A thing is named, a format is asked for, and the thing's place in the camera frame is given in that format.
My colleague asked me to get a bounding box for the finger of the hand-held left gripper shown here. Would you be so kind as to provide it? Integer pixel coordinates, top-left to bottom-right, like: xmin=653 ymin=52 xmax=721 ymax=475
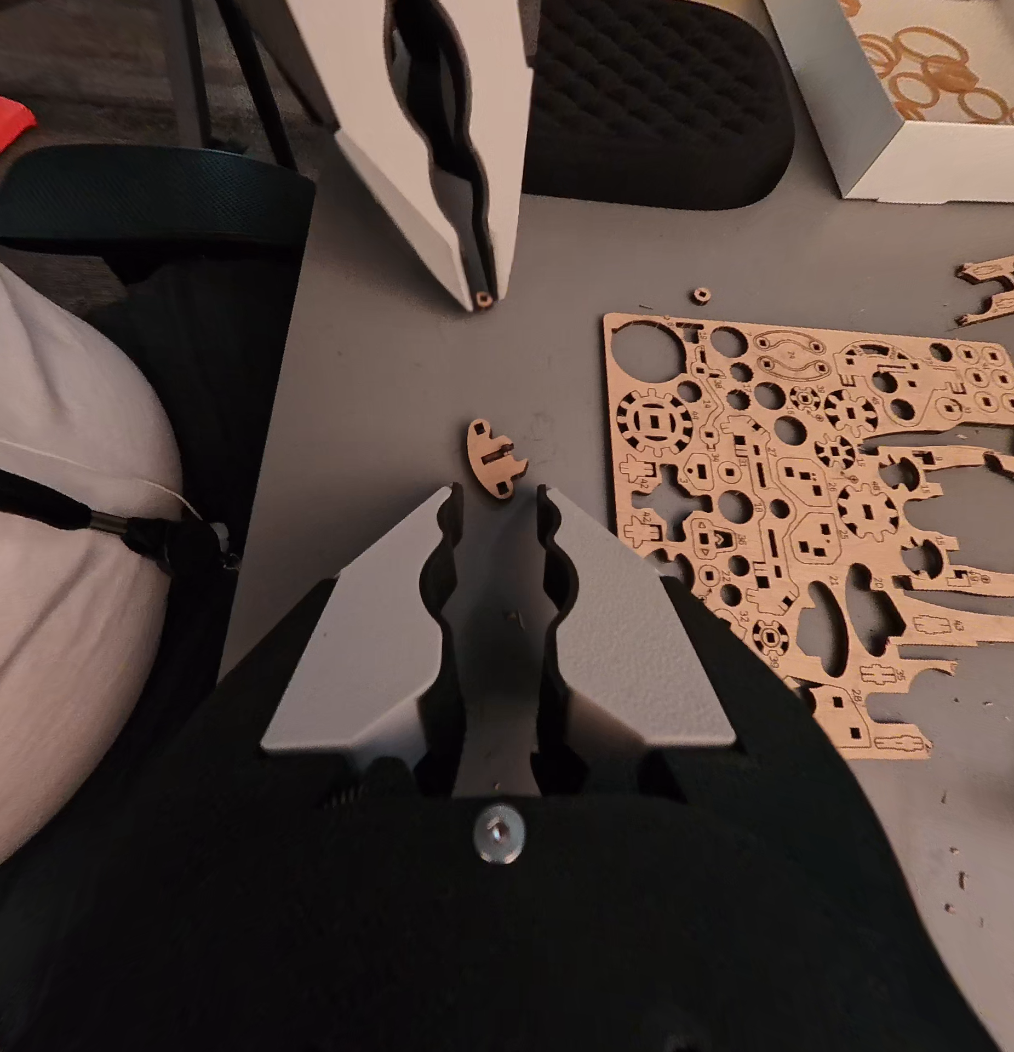
xmin=420 ymin=0 xmax=534 ymax=305
xmin=285 ymin=0 xmax=483 ymax=313

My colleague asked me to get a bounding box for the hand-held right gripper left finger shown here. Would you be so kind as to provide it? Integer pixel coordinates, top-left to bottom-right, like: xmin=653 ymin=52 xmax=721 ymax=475
xmin=260 ymin=482 xmax=468 ymax=797

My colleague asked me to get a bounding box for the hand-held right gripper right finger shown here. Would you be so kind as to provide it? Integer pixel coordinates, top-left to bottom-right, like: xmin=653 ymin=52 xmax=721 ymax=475
xmin=533 ymin=483 xmax=736 ymax=797

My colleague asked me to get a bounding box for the oval notched wooden part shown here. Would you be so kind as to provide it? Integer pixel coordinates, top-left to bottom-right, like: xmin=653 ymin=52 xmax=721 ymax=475
xmin=466 ymin=418 xmax=531 ymax=501

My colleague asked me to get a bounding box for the laser-cut wooden parts sheet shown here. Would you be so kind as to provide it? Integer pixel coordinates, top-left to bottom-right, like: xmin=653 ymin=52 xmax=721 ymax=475
xmin=603 ymin=312 xmax=1014 ymax=759

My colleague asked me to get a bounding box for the black metal leg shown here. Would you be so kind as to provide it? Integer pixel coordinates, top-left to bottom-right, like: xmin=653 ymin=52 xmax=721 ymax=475
xmin=219 ymin=0 xmax=311 ymax=175
xmin=168 ymin=0 xmax=214 ymax=153

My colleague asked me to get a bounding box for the black quilted pad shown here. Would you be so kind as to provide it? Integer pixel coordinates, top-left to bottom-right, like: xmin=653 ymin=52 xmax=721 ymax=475
xmin=519 ymin=0 xmax=797 ymax=210

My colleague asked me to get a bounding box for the black office chair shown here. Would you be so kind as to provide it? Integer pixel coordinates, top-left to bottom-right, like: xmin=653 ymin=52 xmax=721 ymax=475
xmin=0 ymin=144 xmax=317 ymax=258

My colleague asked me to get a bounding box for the white cardboard box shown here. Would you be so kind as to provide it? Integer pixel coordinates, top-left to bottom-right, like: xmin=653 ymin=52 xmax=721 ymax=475
xmin=761 ymin=0 xmax=1014 ymax=202

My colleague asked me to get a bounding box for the pile of rubber bands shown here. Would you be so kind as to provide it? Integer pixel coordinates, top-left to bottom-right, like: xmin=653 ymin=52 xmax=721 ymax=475
xmin=839 ymin=0 xmax=1014 ymax=124

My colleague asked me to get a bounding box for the wooden claw-shaped part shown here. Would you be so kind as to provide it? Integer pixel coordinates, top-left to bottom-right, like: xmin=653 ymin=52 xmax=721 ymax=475
xmin=956 ymin=288 xmax=1014 ymax=327
xmin=956 ymin=250 xmax=1014 ymax=287

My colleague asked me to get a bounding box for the thin white cord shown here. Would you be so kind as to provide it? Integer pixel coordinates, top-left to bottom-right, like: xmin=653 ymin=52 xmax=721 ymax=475
xmin=145 ymin=481 xmax=232 ymax=550

